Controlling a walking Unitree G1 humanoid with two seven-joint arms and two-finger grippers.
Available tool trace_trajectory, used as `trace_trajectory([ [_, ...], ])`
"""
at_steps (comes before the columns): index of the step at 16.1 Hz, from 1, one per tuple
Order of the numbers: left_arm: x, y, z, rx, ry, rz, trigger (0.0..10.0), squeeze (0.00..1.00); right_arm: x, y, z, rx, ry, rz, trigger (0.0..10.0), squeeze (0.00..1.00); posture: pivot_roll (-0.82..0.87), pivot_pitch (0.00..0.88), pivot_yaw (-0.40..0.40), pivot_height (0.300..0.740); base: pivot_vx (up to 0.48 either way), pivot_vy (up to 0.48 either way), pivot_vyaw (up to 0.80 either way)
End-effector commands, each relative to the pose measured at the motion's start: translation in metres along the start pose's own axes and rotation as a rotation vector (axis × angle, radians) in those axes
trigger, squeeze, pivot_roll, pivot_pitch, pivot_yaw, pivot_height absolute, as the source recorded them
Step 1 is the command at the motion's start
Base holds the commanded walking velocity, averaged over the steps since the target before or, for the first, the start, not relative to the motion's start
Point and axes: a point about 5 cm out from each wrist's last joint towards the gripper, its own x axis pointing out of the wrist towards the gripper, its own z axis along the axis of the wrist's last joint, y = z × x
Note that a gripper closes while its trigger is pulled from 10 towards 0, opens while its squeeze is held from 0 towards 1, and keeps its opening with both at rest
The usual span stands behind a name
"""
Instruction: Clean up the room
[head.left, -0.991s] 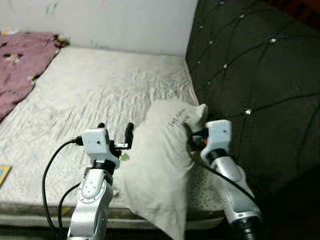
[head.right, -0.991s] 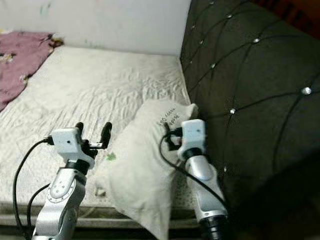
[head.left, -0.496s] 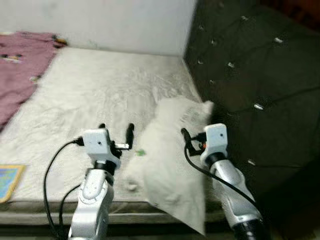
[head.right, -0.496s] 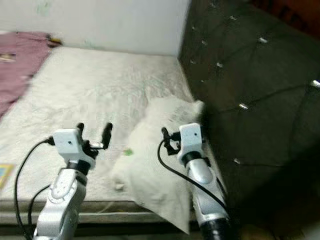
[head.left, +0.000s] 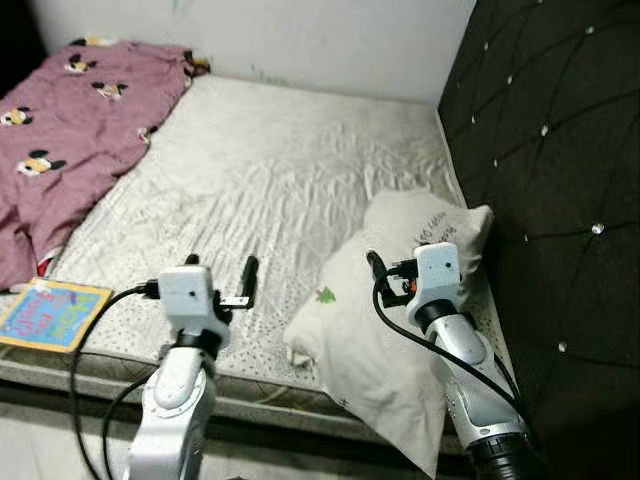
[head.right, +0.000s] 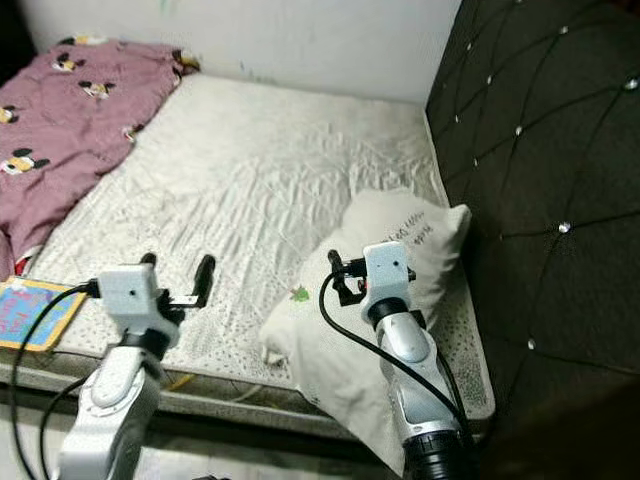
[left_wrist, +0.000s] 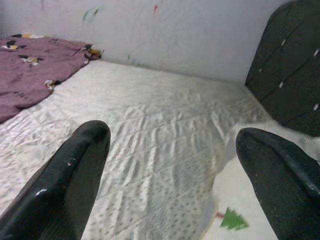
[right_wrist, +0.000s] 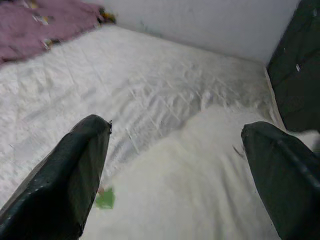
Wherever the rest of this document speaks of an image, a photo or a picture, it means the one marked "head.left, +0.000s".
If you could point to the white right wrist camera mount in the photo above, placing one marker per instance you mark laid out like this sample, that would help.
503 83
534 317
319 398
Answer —
438 270

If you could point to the white pillow green tree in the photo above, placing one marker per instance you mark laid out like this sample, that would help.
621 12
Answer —
350 340

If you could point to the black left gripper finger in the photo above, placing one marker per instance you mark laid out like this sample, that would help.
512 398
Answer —
192 261
250 280

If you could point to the black tufted headboard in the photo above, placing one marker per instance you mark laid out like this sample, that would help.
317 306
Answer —
560 150

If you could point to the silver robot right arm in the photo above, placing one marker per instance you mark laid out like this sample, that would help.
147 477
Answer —
470 370

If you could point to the purple Mickey Mouse blanket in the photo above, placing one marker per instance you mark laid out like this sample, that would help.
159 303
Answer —
80 150

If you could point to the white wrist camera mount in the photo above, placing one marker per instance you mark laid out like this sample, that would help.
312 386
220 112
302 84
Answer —
190 295
438 270

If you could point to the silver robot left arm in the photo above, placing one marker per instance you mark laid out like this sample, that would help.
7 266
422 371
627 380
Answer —
175 410

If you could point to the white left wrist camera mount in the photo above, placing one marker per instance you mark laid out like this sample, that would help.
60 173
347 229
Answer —
190 295

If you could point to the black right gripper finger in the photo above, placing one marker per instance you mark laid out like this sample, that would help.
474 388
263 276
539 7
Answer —
377 266

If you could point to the colourful children's book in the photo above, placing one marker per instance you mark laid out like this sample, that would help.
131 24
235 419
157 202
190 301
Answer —
50 315

